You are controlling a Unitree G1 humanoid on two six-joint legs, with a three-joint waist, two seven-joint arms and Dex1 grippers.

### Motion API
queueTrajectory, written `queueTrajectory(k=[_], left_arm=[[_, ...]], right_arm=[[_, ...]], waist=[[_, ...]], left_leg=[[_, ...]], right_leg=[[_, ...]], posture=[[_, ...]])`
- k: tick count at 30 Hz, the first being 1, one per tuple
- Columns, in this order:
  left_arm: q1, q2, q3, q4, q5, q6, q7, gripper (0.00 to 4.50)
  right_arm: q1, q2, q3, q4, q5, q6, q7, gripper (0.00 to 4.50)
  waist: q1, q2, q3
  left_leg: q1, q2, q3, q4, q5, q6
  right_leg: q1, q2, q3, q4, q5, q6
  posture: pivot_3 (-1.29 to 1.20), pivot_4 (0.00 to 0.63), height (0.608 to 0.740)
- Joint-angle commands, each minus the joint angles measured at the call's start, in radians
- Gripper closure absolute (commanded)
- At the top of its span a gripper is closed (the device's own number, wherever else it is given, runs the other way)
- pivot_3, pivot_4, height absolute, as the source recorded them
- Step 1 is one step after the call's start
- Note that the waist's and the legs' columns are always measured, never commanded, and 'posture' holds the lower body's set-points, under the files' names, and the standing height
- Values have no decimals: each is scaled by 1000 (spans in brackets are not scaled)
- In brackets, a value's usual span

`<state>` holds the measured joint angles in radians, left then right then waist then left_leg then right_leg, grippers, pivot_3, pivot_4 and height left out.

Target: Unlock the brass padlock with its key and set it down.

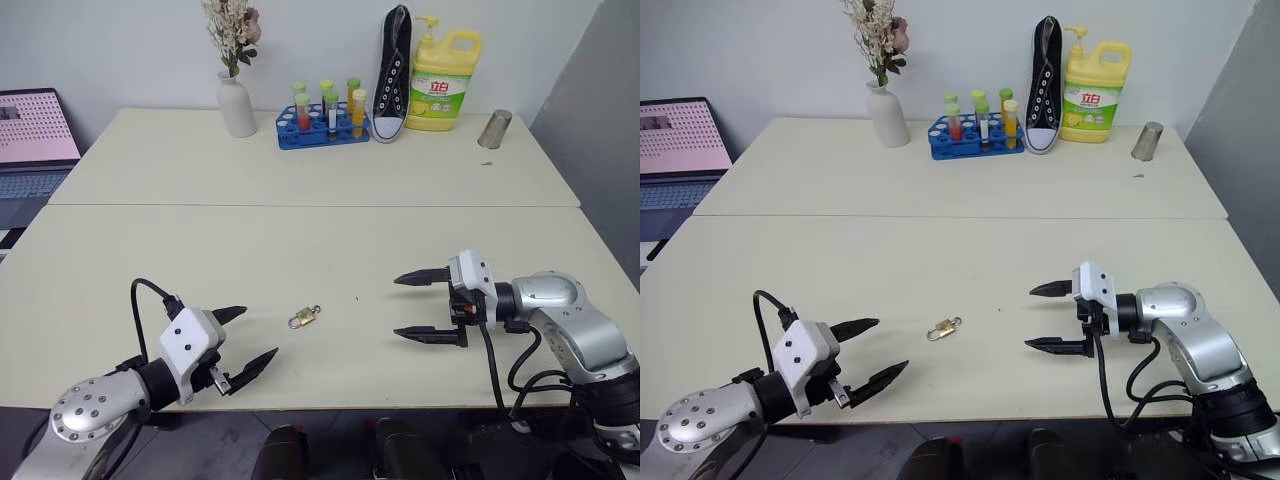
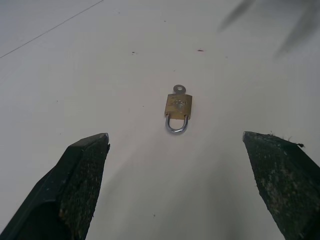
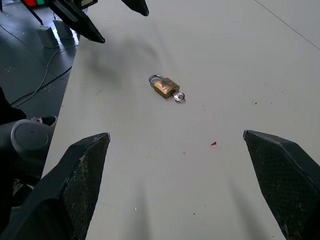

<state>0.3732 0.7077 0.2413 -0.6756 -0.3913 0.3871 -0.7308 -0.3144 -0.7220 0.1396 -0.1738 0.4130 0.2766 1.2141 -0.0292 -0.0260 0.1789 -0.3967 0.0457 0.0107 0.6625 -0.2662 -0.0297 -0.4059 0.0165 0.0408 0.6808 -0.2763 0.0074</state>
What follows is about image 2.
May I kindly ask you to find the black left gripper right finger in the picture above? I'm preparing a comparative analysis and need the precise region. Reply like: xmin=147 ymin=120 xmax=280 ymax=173
xmin=241 ymin=130 xmax=320 ymax=240

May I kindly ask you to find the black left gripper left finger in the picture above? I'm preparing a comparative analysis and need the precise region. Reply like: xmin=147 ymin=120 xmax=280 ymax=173
xmin=0 ymin=132 xmax=110 ymax=240

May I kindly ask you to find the silver key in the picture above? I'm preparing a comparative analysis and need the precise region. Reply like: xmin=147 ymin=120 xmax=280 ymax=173
xmin=172 ymin=84 xmax=187 ymax=96

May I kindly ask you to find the brass padlock with silver shackle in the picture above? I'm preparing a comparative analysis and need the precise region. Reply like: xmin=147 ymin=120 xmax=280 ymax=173
xmin=164 ymin=93 xmax=193 ymax=135

